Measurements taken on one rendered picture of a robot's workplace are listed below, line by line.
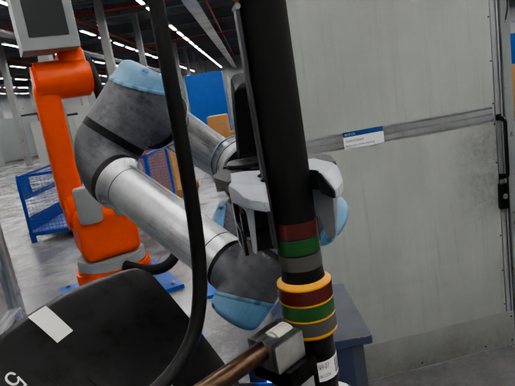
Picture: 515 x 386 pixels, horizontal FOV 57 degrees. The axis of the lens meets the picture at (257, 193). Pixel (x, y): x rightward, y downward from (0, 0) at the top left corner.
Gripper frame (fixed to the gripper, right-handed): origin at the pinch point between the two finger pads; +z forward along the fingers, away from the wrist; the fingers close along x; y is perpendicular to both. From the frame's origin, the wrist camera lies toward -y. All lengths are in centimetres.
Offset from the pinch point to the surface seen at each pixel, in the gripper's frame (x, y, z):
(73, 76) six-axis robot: 82, -44, -394
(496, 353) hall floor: -137, 150, -180
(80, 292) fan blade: 18.1, 7.6, -9.5
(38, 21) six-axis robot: 96, -88, -379
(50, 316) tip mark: 20.0, 8.0, -6.5
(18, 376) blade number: 21.6, 10.1, -1.9
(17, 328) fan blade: 22.0, 7.7, -5.0
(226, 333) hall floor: 1, 149, -272
